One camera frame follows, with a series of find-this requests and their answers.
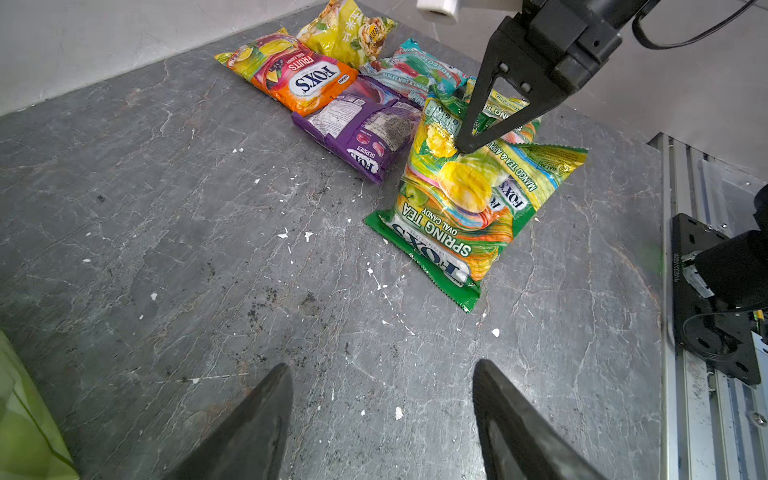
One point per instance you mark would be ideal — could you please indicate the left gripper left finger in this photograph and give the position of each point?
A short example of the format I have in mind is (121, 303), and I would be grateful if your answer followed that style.
(250, 443)

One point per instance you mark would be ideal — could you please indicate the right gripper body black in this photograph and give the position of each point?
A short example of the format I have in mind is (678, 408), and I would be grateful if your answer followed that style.
(564, 44)

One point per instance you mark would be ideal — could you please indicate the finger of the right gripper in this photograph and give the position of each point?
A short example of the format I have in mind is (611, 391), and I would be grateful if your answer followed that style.
(498, 90)

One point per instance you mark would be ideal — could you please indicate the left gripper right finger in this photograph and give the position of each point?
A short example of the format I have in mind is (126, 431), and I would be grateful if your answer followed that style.
(516, 441)

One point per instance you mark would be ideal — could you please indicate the teal mint candy packet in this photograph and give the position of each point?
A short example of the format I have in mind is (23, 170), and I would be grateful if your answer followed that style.
(411, 72)

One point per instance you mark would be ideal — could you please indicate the magenta purple candy packet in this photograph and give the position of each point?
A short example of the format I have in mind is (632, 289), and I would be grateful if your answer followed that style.
(368, 126)

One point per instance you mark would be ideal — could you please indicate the yellow snack packet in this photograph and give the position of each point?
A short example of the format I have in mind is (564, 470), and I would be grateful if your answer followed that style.
(342, 31)

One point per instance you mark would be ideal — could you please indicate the floral white paper bag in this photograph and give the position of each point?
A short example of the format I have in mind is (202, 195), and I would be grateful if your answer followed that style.
(32, 446)

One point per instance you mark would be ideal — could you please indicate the orange Fox's fruits candy bag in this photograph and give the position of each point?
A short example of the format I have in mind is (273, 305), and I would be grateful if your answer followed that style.
(288, 71)

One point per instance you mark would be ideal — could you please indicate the green yellow striped candy packet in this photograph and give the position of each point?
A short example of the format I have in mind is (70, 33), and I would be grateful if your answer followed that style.
(516, 162)

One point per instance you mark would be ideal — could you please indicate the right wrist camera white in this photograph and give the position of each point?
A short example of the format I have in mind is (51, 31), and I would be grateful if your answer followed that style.
(448, 11)

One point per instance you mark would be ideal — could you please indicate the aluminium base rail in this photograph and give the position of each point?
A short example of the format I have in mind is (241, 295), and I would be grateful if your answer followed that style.
(715, 426)

